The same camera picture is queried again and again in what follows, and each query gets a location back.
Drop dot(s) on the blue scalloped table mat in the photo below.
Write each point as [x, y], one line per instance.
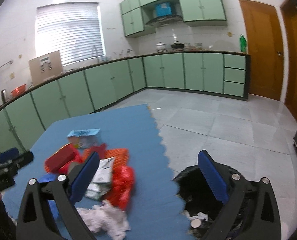
[155, 210]

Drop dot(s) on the black range hood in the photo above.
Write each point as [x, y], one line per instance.
[164, 20]

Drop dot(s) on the wall towel bar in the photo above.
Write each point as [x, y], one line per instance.
[7, 63]

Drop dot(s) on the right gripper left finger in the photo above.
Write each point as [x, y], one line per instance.
[35, 219]

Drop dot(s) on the blue box on hood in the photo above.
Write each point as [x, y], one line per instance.
[163, 9]

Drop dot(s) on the green upper wall cabinets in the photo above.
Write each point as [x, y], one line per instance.
[195, 13]

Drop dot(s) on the white printed paper package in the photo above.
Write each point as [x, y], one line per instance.
[102, 180]

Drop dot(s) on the green thermos bottle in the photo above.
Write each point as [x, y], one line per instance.
[243, 44]

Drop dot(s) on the steel electric kettle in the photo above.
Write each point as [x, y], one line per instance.
[4, 96]

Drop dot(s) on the light blue milk carton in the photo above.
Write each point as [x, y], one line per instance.
[85, 138]

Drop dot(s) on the red plastic basin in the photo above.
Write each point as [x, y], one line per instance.
[18, 90]

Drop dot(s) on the black trash bin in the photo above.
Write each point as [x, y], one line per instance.
[198, 197]

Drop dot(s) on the chrome kitchen faucet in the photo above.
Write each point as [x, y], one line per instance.
[95, 54]

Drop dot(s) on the red gift envelope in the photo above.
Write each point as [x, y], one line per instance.
[61, 160]

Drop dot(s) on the red plastic bag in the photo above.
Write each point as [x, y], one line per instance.
[123, 180]

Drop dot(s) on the orange foam fruit net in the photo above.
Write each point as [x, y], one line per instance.
[120, 155]

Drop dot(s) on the dark red scouring pad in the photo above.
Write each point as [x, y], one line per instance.
[100, 150]

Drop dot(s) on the white window blinds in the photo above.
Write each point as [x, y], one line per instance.
[72, 28]

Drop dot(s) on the black wok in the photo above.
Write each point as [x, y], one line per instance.
[177, 46]

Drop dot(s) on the brown wooden door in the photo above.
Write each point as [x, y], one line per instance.
[289, 13]
[265, 47]

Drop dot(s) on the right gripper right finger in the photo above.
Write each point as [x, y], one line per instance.
[230, 187]

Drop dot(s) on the brown cardboard box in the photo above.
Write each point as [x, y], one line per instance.
[45, 67]

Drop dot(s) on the white paper cup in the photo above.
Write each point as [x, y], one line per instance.
[195, 223]

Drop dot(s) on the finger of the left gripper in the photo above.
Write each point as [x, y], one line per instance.
[10, 154]
[12, 166]

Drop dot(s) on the white tissue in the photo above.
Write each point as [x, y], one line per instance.
[105, 217]
[200, 216]

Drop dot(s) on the white cooking pot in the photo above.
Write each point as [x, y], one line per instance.
[161, 47]

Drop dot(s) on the green lower kitchen cabinets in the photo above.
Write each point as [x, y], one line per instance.
[94, 88]

